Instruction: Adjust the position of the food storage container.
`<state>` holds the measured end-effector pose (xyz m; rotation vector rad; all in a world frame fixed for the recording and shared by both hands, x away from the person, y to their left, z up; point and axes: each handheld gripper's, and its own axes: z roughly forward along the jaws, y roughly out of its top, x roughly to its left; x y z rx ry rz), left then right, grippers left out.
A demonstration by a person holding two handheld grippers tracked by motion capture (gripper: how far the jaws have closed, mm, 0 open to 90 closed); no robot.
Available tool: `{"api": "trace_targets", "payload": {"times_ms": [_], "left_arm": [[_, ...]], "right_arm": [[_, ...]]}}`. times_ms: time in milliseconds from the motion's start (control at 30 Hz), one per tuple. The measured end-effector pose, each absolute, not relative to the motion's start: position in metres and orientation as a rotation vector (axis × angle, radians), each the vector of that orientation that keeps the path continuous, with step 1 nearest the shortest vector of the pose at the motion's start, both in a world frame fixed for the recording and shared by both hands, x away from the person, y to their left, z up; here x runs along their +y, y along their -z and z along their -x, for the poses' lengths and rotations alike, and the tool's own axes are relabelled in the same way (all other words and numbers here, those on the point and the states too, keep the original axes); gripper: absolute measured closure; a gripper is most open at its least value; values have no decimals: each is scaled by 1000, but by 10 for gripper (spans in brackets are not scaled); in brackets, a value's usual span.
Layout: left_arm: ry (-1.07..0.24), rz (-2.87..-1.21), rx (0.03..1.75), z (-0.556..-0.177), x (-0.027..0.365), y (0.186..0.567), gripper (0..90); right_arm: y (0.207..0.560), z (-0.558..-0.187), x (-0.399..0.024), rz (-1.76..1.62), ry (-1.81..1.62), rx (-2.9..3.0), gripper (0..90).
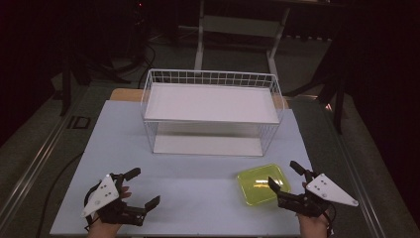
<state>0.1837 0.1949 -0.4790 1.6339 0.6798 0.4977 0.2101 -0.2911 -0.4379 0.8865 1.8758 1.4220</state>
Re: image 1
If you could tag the person's left hand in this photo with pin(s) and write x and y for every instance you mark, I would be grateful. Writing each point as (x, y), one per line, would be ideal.
(105, 231)

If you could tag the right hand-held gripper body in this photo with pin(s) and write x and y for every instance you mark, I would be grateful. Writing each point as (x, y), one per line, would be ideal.
(325, 190)

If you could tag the green square plate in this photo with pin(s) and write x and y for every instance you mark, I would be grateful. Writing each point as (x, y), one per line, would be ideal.
(254, 188)

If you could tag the metal floor rail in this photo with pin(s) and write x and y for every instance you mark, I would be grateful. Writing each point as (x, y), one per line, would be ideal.
(33, 168)
(360, 185)

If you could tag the black metal stand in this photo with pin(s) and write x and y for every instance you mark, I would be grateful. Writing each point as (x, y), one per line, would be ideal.
(338, 109)

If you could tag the black floor socket plate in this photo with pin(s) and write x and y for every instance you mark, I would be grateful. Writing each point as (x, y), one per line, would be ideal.
(78, 122)

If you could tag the white metal frame stand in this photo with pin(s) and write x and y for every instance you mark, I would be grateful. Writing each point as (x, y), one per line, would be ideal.
(199, 49)

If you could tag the person's right hand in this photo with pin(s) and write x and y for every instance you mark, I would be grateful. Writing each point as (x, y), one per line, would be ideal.
(313, 228)

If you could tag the light blue table cover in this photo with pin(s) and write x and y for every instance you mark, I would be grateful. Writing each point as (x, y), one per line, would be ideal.
(185, 185)

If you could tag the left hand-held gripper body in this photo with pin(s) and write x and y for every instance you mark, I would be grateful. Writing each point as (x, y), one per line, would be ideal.
(105, 195)

